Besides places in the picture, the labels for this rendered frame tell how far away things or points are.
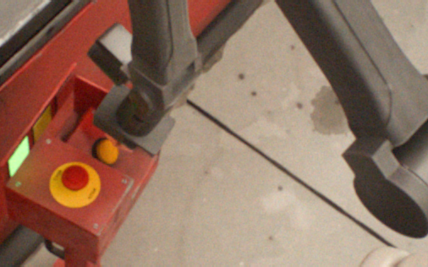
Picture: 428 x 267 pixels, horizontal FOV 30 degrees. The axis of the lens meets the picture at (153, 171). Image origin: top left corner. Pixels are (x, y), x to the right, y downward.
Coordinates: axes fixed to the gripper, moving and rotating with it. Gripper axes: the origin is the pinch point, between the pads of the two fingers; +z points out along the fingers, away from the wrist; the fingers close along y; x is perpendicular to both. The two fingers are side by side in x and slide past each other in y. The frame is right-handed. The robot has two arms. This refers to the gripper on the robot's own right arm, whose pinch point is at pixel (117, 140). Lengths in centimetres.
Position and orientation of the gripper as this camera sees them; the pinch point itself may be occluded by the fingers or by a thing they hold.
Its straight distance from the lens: 119.3
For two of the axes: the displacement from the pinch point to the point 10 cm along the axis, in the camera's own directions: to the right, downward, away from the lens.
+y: -8.3, -5.6, -0.9
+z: -3.2, 3.2, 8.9
